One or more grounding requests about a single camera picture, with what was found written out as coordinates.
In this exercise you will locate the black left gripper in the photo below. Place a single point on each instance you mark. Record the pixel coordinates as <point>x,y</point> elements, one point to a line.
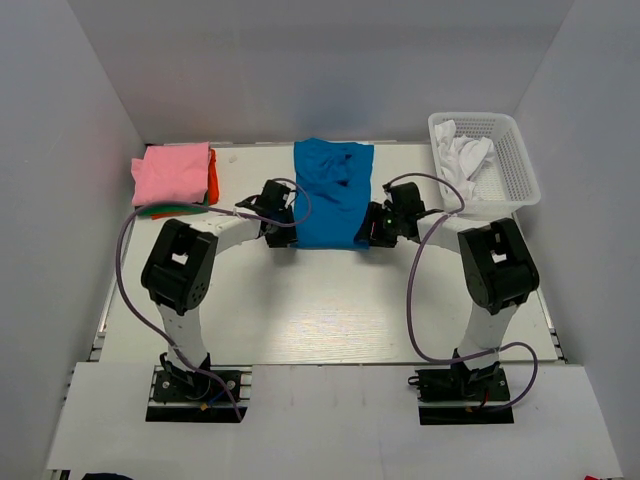
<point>285,231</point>

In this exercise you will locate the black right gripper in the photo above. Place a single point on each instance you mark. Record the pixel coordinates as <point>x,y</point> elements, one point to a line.
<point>372,230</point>

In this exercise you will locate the blue t-shirt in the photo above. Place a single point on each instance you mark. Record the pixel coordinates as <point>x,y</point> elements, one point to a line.
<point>336,178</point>

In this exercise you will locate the white t-shirt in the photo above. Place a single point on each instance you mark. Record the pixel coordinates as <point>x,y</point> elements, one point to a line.
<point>462,157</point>

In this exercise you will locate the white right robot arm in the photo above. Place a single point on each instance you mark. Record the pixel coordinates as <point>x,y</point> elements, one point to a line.
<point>498,269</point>

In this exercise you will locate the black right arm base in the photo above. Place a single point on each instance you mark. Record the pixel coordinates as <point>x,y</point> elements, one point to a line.
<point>457,396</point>

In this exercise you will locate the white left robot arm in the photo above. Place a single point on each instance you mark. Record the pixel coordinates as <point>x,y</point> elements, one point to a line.
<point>178,272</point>

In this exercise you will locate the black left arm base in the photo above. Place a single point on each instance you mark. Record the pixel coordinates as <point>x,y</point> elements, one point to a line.
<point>173,401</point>

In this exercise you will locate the orange folded t-shirt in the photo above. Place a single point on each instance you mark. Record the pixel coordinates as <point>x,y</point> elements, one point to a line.
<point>213,192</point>

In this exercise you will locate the pink folded t-shirt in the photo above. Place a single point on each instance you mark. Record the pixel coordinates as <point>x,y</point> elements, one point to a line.
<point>171,173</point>

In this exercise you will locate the green folded t-shirt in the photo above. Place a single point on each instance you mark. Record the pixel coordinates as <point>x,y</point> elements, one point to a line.
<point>174,210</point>

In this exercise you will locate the white plastic laundry basket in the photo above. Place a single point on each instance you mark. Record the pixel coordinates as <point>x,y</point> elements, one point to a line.
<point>503,186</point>

